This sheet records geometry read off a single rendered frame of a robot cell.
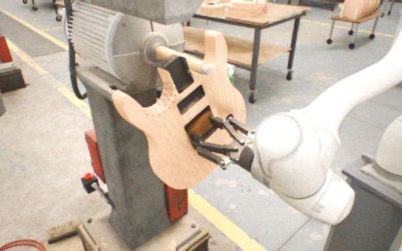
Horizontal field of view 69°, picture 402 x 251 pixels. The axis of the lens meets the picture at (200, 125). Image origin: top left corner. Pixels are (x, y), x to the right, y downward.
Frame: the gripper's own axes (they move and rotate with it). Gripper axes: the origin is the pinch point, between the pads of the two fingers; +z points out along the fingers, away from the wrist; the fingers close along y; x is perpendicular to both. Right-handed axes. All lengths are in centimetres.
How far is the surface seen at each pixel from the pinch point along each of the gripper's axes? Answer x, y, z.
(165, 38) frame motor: 19.4, 9.3, 18.1
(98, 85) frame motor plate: 9.9, -10.3, 35.6
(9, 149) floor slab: -87, -65, 214
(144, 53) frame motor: 19.3, 1.3, 17.9
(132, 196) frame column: -41, -23, 36
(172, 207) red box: -64, -12, 33
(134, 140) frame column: -17.5, -10.1, 35.2
